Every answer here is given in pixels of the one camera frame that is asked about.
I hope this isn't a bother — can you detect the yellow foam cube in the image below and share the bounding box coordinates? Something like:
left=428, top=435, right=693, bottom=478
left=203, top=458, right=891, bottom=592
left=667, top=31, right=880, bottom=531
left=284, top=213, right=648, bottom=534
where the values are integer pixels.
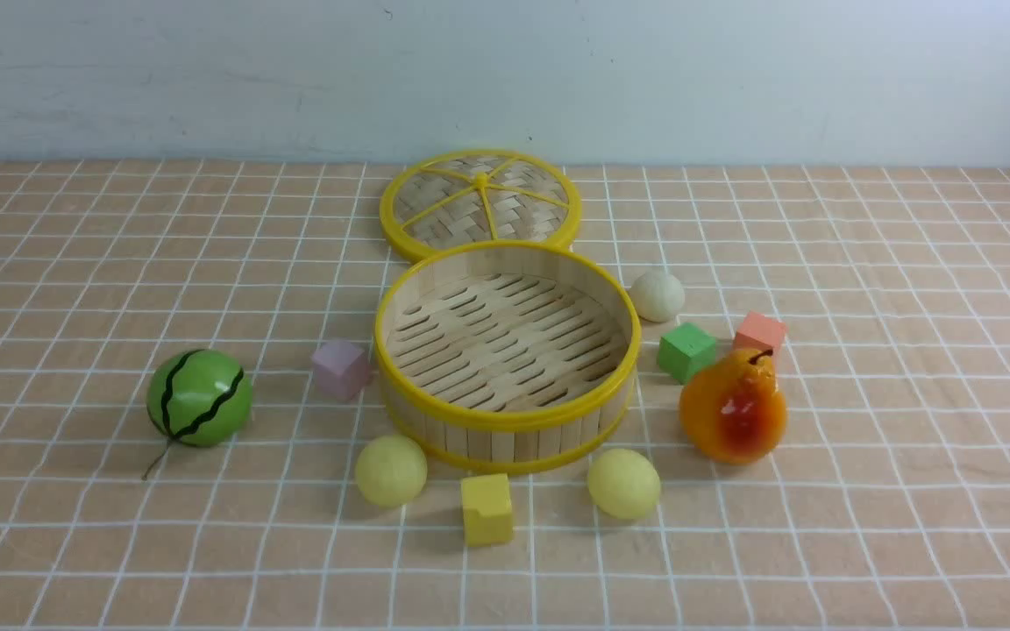
left=460, top=472, right=516, bottom=548

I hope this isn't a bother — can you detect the orange toy pear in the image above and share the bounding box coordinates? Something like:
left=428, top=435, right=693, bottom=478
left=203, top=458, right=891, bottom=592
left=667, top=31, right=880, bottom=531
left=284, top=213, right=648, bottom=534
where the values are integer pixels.
left=679, top=348, right=788, bottom=466

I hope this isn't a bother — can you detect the green foam cube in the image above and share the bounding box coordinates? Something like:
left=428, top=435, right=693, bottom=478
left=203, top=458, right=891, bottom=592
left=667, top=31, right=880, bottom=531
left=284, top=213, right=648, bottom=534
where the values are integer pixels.
left=657, top=323, right=717, bottom=385

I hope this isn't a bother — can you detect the checkered orange tablecloth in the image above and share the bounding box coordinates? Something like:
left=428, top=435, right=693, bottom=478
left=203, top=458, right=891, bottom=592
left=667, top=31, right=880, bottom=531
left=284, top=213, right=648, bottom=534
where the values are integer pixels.
left=0, top=160, right=1010, bottom=630

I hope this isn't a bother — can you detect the green toy watermelon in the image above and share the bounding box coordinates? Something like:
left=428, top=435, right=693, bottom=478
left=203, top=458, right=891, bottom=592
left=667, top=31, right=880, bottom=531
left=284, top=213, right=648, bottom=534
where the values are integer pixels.
left=146, top=348, right=253, bottom=452

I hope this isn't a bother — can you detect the orange foam cube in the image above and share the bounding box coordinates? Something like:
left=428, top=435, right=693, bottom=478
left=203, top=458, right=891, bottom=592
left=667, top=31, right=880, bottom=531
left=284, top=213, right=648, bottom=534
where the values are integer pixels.
left=732, top=311, right=788, bottom=357

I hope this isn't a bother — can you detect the white bun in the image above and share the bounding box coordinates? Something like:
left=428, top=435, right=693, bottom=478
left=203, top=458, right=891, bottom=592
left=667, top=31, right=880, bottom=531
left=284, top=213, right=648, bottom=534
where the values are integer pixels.
left=628, top=269, right=686, bottom=323

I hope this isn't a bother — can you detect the yellow bun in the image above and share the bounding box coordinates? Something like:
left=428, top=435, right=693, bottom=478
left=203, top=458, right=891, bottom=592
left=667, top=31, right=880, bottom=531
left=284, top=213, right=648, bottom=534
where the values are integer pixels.
left=354, top=435, right=428, bottom=507
left=587, top=448, right=662, bottom=521

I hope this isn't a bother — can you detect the woven bamboo steamer lid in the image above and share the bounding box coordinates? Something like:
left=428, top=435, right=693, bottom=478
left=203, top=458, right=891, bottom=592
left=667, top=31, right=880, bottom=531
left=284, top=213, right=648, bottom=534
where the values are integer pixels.
left=378, top=149, right=584, bottom=262

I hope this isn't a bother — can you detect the bamboo steamer tray yellow rim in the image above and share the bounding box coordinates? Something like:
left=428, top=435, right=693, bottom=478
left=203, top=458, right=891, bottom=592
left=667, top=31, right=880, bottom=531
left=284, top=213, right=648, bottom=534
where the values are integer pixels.
left=373, top=241, right=642, bottom=475

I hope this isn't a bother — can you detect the purple foam cube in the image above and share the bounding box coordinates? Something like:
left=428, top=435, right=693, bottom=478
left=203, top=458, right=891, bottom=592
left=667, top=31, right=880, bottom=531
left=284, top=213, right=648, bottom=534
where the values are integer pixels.
left=311, top=339, right=372, bottom=402

